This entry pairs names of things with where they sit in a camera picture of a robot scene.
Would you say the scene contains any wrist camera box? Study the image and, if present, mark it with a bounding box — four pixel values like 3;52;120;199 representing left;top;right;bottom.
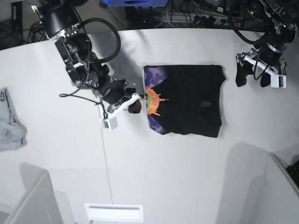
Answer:
100;117;118;131
271;75;286;88

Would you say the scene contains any grey folded garment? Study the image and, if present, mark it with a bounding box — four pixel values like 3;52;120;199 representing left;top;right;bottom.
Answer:
0;88;27;152

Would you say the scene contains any white box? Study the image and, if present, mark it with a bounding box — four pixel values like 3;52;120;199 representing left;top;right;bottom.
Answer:
0;171;64;224
251;154;299;224

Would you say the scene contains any white box right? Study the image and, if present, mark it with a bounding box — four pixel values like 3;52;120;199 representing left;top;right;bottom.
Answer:
251;154;299;224

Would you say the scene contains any white box left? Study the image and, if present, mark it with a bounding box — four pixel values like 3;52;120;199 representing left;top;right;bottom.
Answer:
0;171;64;224

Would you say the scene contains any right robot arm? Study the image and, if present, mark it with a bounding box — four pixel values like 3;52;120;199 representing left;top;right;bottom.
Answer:
29;0;146;117

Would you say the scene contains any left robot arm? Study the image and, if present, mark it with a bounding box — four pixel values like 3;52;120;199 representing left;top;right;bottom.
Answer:
228;0;297;88

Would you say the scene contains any black T-shirt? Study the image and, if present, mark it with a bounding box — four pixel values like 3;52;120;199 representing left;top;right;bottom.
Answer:
143;65;226;138

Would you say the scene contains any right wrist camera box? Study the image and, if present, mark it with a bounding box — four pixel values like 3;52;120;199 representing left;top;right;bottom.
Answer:
100;117;118;131

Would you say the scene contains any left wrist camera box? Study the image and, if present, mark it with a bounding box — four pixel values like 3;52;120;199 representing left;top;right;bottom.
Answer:
271;75;286;88

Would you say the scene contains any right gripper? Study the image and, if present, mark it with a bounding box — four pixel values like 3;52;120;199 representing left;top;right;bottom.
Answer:
94;79;147;114

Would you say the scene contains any blue box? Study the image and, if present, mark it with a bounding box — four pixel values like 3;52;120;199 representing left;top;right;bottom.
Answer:
104;0;168;7

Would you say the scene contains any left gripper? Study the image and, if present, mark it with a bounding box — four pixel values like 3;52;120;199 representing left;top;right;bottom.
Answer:
235;43;287;88

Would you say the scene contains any black keyboard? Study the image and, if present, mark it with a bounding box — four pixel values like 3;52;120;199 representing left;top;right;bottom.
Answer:
286;160;299;192

